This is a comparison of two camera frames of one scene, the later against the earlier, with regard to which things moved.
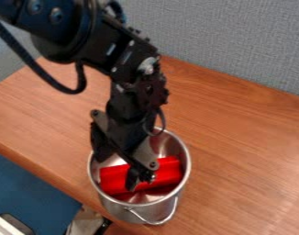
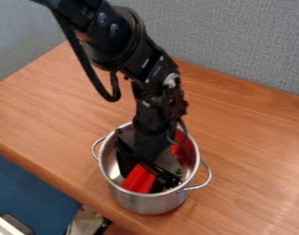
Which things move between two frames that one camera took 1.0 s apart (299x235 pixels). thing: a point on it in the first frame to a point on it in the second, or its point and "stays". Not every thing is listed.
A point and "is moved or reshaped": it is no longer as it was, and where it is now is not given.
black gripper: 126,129 to 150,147
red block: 168,179 is moved or reshaped
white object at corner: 8,225 stays
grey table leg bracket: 86,222 stays
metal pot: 152,208 is moved or reshaped
